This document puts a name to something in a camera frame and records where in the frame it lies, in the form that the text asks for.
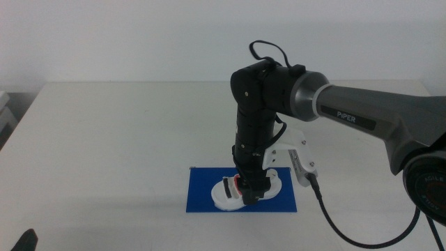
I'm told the black camera cable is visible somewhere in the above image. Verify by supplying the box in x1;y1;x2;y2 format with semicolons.
248;40;421;250

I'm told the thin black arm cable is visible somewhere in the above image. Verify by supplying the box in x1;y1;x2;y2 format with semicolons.
425;215;446;251

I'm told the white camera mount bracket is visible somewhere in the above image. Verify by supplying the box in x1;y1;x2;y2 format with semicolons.
261;128;314;175

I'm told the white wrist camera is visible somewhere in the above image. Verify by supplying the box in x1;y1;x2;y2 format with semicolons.
287;148;319;188

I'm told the blue rectangular mat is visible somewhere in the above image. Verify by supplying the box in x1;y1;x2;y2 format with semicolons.
185;166;298;213

